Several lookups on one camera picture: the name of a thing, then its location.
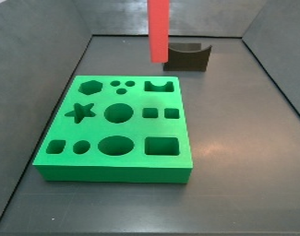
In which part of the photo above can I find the red double-square peg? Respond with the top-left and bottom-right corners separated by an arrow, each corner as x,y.
147,0 -> 168,63

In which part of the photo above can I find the green shape-sorting block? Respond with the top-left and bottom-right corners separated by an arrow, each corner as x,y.
33,76 -> 193,183

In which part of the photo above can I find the dark grey curved holder block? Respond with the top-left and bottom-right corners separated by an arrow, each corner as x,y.
163,42 -> 213,72

